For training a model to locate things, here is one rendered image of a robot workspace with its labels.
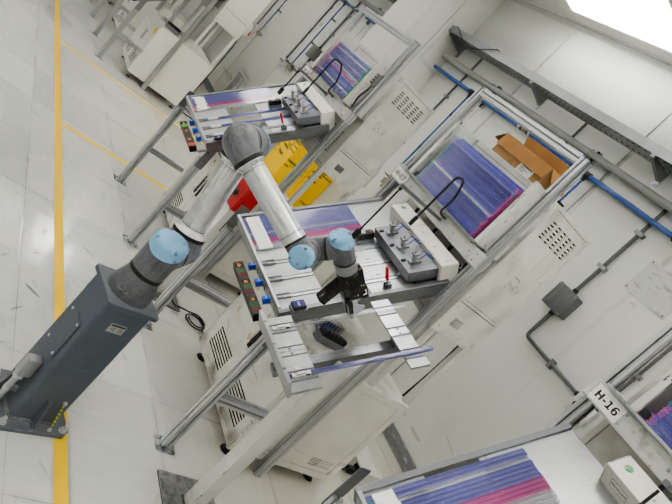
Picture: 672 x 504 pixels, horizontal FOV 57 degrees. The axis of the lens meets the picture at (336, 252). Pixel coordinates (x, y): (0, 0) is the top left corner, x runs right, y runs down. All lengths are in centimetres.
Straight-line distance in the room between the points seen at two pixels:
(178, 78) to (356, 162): 336
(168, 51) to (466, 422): 459
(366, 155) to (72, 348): 230
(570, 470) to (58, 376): 156
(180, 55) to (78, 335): 496
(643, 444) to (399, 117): 243
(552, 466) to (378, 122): 236
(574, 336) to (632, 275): 47
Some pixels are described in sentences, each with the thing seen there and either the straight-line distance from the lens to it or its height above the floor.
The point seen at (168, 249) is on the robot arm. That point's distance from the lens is 191.
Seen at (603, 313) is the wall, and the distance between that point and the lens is 386.
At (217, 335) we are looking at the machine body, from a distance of 309.
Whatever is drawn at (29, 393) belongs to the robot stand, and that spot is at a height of 13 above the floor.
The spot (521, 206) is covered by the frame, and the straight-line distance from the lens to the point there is 246.
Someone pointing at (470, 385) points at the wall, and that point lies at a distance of 406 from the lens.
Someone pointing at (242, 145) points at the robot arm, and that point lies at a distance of 183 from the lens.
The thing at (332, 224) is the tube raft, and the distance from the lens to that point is 277.
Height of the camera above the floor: 148
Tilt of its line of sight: 12 degrees down
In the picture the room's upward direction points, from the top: 45 degrees clockwise
